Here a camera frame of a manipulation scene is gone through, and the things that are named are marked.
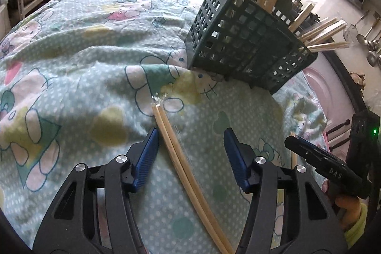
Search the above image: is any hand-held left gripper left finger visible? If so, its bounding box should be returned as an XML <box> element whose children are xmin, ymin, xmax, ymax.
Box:
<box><xmin>32</xmin><ymin>127</ymin><xmax>160</xmax><ymax>254</ymax></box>

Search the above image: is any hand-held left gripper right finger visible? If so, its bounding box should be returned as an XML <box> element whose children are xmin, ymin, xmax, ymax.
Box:
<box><xmin>223</xmin><ymin>128</ymin><xmax>349</xmax><ymax>254</ymax></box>

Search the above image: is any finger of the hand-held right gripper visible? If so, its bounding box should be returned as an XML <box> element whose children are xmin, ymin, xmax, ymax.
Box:
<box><xmin>284</xmin><ymin>135</ymin><xmax>325</xmax><ymax>167</ymax></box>

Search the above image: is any wooden chopstick pair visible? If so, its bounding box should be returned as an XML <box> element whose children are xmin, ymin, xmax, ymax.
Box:
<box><xmin>289</xmin><ymin>130</ymin><xmax>298</xmax><ymax>169</ymax></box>
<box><xmin>151</xmin><ymin>95</ymin><xmax>234</xmax><ymax>254</ymax></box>

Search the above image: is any dark green plastic basket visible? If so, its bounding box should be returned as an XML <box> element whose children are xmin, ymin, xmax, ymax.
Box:
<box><xmin>185</xmin><ymin>0</ymin><xmax>319</xmax><ymax>95</ymax></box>

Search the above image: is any person's right forearm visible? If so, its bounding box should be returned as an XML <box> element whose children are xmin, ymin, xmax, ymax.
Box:
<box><xmin>344</xmin><ymin>202</ymin><xmax>372</xmax><ymax>243</ymax></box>

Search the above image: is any person's right hand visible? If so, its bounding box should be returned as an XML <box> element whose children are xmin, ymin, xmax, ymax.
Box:
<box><xmin>323</xmin><ymin>179</ymin><xmax>362</xmax><ymax>231</ymax></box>

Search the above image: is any ginger root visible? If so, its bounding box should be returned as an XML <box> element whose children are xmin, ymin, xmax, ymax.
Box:
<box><xmin>349</xmin><ymin>71</ymin><xmax>366</xmax><ymax>90</ymax></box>

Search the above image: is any metal ladle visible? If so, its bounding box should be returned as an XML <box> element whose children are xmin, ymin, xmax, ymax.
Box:
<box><xmin>367</xmin><ymin>40</ymin><xmax>381</xmax><ymax>65</ymax></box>
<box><xmin>356</xmin><ymin>20</ymin><xmax>377</xmax><ymax>45</ymax></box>

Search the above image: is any printed cartoon cat blanket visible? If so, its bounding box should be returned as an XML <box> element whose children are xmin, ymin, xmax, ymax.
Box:
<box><xmin>0</xmin><ymin>0</ymin><xmax>328</xmax><ymax>254</ymax></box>

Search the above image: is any metal strainer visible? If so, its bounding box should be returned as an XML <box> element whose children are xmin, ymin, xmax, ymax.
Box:
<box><xmin>344</xmin><ymin>10</ymin><xmax>370</xmax><ymax>41</ymax></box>

